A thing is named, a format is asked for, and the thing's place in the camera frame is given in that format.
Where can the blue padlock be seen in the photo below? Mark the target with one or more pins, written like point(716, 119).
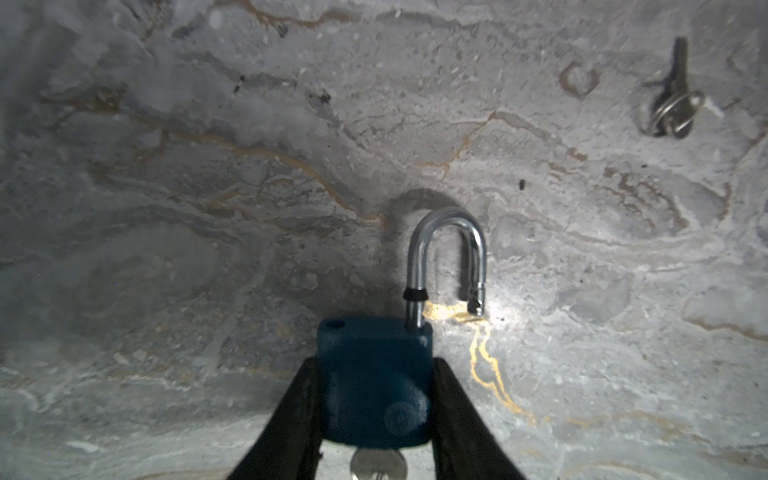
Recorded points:
point(377, 372)

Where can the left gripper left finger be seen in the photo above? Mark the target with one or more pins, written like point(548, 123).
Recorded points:
point(289, 446)

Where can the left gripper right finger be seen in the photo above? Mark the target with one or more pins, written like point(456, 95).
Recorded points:
point(463, 446)

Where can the small dark key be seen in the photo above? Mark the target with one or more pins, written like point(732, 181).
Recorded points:
point(674, 110)

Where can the silver key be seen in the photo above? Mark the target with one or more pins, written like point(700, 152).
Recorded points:
point(378, 464)

